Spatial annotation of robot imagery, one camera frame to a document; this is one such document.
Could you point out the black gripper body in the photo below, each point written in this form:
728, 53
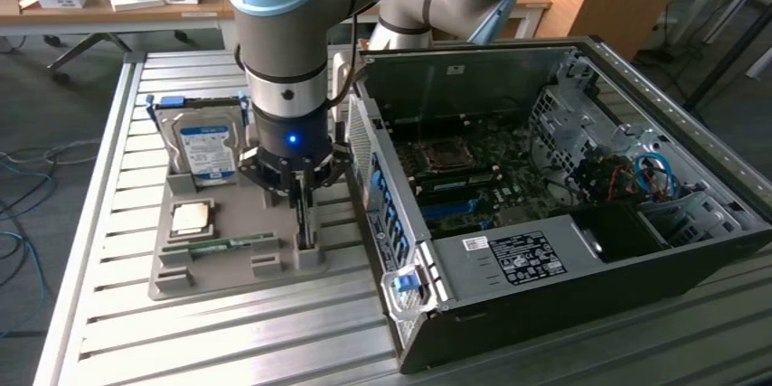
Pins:
295, 133

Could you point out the green graphics card black shroud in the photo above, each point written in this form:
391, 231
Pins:
307, 228

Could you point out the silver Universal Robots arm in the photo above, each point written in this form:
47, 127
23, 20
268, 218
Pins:
283, 42

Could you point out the hard disk with blue caddy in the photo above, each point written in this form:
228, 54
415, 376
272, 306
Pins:
199, 151

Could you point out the grey parts rack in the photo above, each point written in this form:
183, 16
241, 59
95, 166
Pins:
241, 228

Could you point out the silver CPU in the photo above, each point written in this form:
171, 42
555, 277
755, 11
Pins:
192, 219

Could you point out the green RAM stick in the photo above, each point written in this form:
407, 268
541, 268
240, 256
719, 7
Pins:
220, 243
449, 185

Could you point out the metal CPU socket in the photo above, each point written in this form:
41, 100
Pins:
447, 155

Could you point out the blue expansion slot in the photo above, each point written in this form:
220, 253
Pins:
452, 207

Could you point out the blue case latch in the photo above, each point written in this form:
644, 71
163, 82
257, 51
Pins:
405, 282

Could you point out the green motherboard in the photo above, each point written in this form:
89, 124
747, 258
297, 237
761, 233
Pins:
524, 178

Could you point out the grey power supply unit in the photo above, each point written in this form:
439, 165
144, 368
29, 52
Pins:
483, 264

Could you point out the black open PC case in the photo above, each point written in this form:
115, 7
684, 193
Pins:
543, 322

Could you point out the silver disk bay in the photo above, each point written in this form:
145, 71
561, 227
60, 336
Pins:
693, 223

